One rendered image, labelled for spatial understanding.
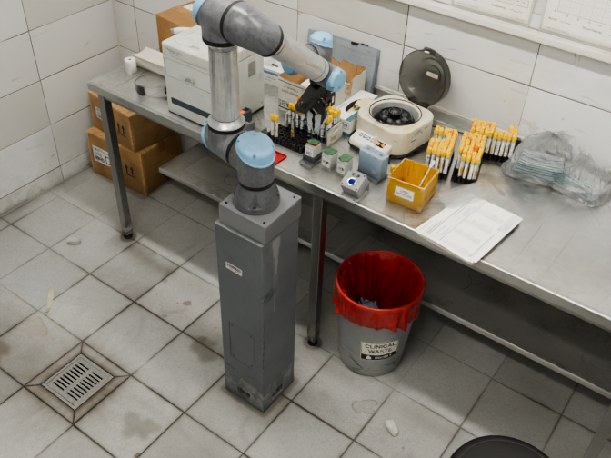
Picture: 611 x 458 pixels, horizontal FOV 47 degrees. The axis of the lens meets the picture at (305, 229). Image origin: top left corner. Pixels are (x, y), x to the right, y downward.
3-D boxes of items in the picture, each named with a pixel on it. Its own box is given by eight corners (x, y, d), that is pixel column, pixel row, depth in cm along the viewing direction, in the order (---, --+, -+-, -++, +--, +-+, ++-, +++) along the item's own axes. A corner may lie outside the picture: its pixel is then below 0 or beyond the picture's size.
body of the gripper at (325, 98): (335, 106, 246) (337, 74, 238) (321, 115, 240) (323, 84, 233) (317, 99, 249) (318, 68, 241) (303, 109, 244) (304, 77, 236)
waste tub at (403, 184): (384, 200, 240) (387, 176, 233) (401, 181, 249) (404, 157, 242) (420, 214, 235) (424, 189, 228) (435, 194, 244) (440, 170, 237)
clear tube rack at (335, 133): (284, 129, 273) (285, 113, 268) (299, 119, 279) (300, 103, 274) (327, 147, 264) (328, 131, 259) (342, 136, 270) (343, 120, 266)
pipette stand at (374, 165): (355, 173, 252) (356, 150, 245) (367, 165, 255) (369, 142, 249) (375, 184, 246) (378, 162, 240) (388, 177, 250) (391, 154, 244)
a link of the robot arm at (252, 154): (254, 194, 212) (253, 157, 203) (225, 173, 219) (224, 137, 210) (283, 176, 218) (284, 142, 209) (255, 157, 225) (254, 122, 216)
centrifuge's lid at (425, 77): (404, 39, 263) (416, 35, 268) (391, 100, 277) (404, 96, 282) (450, 59, 251) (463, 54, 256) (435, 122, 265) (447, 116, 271)
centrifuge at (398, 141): (340, 142, 267) (342, 114, 259) (389, 115, 283) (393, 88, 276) (388, 168, 254) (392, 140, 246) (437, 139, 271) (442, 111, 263)
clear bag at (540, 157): (497, 175, 253) (508, 132, 241) (505, 151, 266) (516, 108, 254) (570, 194, 246) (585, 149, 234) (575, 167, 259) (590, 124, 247)
